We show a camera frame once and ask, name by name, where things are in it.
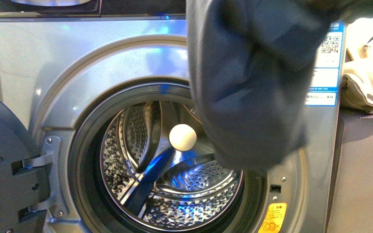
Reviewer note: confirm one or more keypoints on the dark navy cloth garment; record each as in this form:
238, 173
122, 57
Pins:
250, 68

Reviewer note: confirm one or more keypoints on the grey front-load washing machine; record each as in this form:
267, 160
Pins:
99, 84

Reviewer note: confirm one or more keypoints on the round washing machine door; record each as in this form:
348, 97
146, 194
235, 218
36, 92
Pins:
20, 187

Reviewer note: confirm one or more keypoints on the white drum centre knob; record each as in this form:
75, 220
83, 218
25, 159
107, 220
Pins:
182, 137

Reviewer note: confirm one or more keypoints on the yellow warning sticker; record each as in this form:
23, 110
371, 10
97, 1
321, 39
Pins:
274, 218

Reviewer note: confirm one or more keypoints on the blue energy label sticker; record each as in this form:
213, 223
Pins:
324, 87

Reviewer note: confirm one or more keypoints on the beige cloth pile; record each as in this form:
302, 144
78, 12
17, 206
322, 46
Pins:
357, 75

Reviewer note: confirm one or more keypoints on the dark grey fabric basket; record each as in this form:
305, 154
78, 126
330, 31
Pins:
352, 198

